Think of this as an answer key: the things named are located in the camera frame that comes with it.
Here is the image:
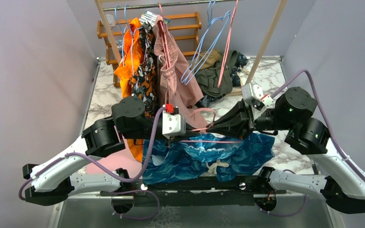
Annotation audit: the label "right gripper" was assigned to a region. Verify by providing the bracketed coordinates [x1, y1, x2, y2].
[206, 96, 294, 140]

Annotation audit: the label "pink wire hanger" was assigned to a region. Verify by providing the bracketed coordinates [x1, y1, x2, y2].
[217, 0, 239, 87]
[182, 108, 241, 144]

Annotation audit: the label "blue patterned shorts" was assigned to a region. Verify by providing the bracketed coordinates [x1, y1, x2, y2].
[143, 133, 275, 185]

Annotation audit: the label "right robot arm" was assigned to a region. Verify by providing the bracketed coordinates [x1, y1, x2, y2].
[208, 86, 365, 214]

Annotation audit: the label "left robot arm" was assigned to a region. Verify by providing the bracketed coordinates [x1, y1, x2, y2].
[18, 96, 198, 206]

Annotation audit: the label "pink shorts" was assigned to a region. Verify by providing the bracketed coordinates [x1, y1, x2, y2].
[154, 15, 207, 129]

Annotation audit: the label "camouflage patterned shorts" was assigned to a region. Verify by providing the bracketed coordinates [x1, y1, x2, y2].
[131, 22, 158, 117]

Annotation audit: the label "orange shorts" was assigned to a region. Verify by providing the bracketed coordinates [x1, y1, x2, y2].
[114, 17, 153, 162]

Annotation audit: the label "hanger holding pink shorts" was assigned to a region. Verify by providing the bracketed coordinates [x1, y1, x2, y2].
[157, 2, 171, 68]

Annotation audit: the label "olive green garment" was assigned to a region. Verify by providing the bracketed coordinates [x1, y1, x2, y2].
[195, 50, 241, 97]

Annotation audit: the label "dark navy patterned garment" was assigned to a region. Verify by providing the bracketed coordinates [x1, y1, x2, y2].
[195, 52, 248, 108]

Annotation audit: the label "tan garment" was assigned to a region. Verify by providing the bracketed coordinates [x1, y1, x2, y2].
[192, 49, 221, 70]

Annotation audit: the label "pink mat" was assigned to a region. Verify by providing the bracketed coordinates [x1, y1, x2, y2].
[98, 148, 143, 178]

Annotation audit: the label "blue lidded jar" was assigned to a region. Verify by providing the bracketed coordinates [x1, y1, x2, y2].
[116, 40, 124, 57]

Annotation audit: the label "marker pen pack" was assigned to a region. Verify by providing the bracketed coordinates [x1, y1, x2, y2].
[139, 10, 159, 27]

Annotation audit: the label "wooden shelf unit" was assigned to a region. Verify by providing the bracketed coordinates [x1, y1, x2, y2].
[96, 12, 202, 88]

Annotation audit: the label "clear plastic cup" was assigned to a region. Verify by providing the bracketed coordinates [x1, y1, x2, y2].
[106, 14, 117, 30]

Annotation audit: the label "wooden clothes rack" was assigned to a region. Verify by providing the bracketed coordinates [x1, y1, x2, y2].
[95, 0, 287, 84]

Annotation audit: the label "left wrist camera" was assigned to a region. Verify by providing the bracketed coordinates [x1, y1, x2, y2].
[162, 104, 186, 139]

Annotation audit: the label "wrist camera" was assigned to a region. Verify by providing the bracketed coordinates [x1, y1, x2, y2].
[162, 104, 186, 139]
[241, 83, 275, 110]

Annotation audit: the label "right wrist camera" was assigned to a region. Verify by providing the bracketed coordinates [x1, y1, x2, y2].
[241, 83, 275, 110]

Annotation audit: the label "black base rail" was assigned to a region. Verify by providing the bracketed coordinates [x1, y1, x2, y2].
[99, 176, 267, 207]

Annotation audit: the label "blue wire hanger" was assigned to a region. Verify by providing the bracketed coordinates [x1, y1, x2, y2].
[181, 0, 231, 86]

